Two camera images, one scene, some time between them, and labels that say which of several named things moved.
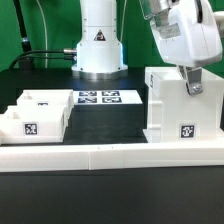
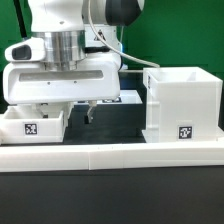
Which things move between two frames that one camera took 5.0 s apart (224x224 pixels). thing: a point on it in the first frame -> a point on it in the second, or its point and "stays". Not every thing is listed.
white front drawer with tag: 41,124 stays
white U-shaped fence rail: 102,157 stays
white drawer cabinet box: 174,116 stays
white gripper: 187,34 -> 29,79
